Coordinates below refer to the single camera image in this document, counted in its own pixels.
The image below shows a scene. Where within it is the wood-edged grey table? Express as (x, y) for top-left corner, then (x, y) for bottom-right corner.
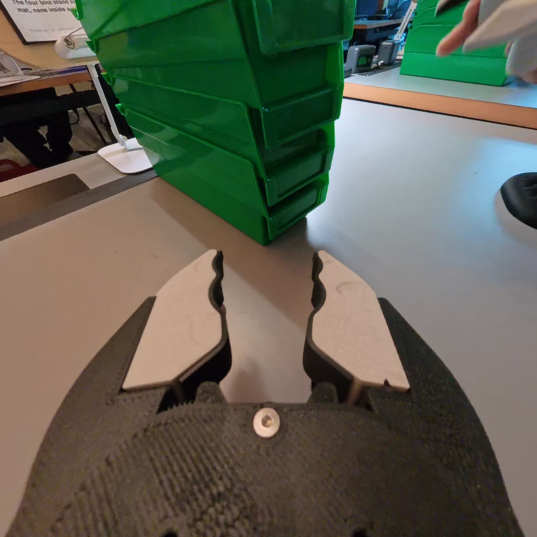
(344, 63), (537, 128)

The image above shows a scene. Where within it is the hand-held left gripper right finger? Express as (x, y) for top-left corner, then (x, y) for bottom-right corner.
(302, 250), (411, 393)

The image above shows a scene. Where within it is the person's right hand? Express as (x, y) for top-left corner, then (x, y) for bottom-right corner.
(435, 0), (484, 57)

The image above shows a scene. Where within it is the wooden table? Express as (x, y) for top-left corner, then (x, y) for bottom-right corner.
(0, 67), (95, 98)

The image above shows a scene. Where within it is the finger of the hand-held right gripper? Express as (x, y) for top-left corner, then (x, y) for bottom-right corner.
(505, 34), (537, 84)
(461, 0), (537, 52)

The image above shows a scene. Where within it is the instruction sheet on clipboard stand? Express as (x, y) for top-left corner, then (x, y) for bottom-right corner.
(0, 8), (91, 72)

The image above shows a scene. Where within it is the stack of green bins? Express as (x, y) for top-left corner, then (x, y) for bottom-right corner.
(400, 0), (511, 87)

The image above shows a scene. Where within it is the dark desk divider strip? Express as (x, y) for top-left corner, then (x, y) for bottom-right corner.
(0, 172), (162, 243)

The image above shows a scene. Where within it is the black chair armrest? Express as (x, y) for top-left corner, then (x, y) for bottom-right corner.
(500, 172), (537, 230)

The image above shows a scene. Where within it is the red bag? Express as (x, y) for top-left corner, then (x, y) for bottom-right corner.
(0, 161), (38, 183)

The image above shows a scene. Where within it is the grey battery charger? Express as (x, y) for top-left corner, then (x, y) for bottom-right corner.
(346, 44), (377, 75)
(379, 40), (402, 69)

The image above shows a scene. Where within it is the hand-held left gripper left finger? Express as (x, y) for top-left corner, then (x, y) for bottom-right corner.
(122, 249), (232, 390)

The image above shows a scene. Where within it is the instruction poster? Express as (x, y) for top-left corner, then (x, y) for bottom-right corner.
(0, 0), (78, 44)

